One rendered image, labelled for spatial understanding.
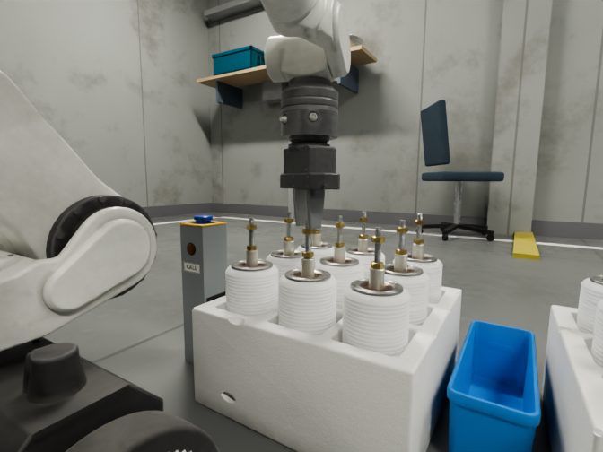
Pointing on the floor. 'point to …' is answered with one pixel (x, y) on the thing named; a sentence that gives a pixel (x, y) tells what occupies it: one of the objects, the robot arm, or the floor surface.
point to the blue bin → (494, 391)
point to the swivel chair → (435, 125)
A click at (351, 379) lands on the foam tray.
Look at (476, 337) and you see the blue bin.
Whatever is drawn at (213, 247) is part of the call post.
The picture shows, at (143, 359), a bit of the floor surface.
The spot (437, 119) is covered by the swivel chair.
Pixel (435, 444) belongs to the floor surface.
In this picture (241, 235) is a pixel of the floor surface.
